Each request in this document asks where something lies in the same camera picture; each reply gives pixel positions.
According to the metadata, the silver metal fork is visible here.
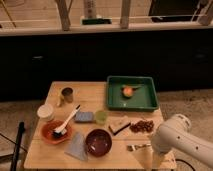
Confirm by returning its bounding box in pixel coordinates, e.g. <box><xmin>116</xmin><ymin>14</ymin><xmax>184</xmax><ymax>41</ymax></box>
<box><xmin>127</xmin><ymin>144</ymin><xmax>151</xmax><ymax>152</ymax></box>

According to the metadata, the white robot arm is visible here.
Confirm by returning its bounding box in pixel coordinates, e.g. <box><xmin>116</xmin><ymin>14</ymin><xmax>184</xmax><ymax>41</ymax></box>
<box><xmin>151</xmin><ymin>114</ymin><xmax>213</xmax><ymax>169</ymax></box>

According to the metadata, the purple bowl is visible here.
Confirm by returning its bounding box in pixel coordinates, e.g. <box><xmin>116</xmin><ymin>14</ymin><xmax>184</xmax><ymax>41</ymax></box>
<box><xmin>85</xmin><ymin>129</ymin><xmax>112</xmax><ymax>157</ymax></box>

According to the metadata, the orange bowl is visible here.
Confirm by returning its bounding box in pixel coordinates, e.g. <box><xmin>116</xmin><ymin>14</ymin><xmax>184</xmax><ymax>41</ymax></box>
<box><xmin>41</xmin><ymin>120</ymin><xmax>72</xmax><ymax>145</ymax></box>

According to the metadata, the bunch of dark grapes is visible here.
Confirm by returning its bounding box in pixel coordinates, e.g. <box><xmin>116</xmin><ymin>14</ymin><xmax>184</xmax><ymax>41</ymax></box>
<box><xmin>130</xmin><ymin>120</ymin><xmax>154</xmax><ymax>133</ymax></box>

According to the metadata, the brown and white block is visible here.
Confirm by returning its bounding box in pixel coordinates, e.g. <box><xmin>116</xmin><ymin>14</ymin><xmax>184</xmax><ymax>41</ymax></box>
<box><xmin>109</xmin><ymin>119</ymin><xmax>131</xmax><ymax>135</ymax></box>

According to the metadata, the green plastic tray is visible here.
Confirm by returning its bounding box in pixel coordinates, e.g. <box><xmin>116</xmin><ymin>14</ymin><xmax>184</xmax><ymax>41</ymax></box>
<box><xmin>106</xmin><ymin>76</ymin><xmax>159</xmax><ymax>112</ymax></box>

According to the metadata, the light green cup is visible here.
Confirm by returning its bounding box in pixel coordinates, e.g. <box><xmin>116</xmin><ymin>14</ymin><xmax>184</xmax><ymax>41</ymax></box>
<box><xmin>94</xmin><ymin>110</ymin><xmax>107</xmax><ymax>125</ymax></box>

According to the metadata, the orange toy fruit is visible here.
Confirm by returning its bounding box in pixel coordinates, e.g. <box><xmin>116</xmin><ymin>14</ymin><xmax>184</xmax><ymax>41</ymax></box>
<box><xmin>123</xmin><ymin>86</ymin><xmax>133</xmax><ymax>98</ymax></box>

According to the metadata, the grey blue cloth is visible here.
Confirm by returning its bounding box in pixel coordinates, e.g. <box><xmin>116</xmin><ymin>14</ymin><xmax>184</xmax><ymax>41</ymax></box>
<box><xmin>65</xmin><ymin>132</ymin><xmax>88</xmax><ymax>161</ymax></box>

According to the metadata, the blue sponge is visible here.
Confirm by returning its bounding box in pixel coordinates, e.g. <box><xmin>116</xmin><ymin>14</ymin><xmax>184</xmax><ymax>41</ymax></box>
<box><xmin>75</xmin><ymin>112</ymin><xmax>94</xmax><ymax>123</ymax></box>

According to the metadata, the white dish brush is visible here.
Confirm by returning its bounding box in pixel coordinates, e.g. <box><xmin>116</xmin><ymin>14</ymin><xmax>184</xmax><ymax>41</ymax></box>
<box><xmin>53</xmin><ymin>106</ymin><xmax>80</xmax><ymax>138</ymax></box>

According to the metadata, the metal cup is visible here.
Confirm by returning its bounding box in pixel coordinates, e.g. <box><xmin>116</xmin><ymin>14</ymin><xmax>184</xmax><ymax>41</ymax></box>
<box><xmin>61</xmin><ymin>87</ymin><xmax>73</xmax><ymax>103</ymax></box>

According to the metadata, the white lidded container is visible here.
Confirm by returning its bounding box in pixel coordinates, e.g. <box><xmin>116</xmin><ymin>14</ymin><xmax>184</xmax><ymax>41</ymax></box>
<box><xmin>37</xmin><ymin>104</ymin><xmax>54</xmax><ymax>122</ymax></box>

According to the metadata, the black pole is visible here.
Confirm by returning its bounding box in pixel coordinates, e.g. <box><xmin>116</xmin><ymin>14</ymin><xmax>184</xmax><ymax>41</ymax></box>
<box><xmin>10</xmin><ymin>122</ymin><xmax>25</xmax><ymax>171</ymax></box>

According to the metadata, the green base white stand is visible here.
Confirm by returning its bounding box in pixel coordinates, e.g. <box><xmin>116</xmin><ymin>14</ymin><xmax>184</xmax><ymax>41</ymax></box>
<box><xmin>81</xmin><ymin>0</ymin><xmax>111</xmax><ymax>25</ymax></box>

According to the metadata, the black floor cable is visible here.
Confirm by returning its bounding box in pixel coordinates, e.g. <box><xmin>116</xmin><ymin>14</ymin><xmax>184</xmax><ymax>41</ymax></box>
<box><xmin>174</xmin><ymin>158</ymin><xmax>198</xmax><ymax>171</ymax></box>

